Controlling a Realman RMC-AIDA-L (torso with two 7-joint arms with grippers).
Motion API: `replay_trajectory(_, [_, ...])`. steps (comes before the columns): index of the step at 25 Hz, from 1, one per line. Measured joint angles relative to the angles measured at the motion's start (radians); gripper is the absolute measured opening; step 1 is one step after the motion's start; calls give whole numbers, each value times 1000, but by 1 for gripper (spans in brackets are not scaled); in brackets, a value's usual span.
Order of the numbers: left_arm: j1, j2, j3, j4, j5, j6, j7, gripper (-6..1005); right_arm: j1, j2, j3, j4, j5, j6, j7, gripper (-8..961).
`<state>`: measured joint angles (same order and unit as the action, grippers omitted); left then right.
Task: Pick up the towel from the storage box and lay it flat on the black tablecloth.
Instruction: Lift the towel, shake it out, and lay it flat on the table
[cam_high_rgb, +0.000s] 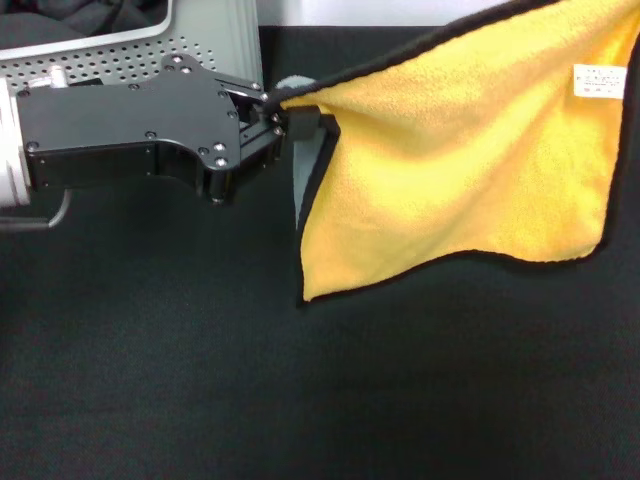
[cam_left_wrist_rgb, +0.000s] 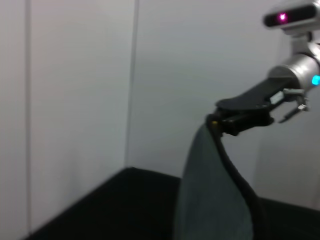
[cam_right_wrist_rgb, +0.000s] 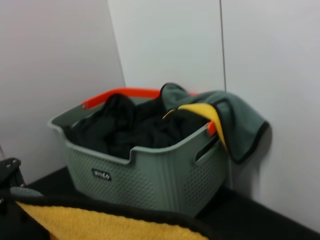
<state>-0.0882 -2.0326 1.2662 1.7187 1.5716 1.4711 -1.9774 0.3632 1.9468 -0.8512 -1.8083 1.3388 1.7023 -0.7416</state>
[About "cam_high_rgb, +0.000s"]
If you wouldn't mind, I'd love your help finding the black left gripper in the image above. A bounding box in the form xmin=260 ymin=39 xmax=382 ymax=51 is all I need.
xmin=17 ymin=54 xmax=274 ymax=204

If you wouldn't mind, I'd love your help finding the yellow and grey towel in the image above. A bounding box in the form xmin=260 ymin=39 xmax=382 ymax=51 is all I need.
xmin=272 ymin=0 xmax=640 ymax=309

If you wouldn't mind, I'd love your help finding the grey perforated storage box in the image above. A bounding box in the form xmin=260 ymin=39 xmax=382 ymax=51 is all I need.
xmin=0 ymin=0 xmax=265 ymax=101

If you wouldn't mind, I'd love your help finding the black tablecloth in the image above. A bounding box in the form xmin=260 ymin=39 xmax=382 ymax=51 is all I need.
xmin=0 ymin=24 xmax=640 ymax=480

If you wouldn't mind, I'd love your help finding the dark cloth pile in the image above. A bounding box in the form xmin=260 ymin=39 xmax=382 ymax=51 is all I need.
xmin=0 ymin=0 xmax=174 ymax=51

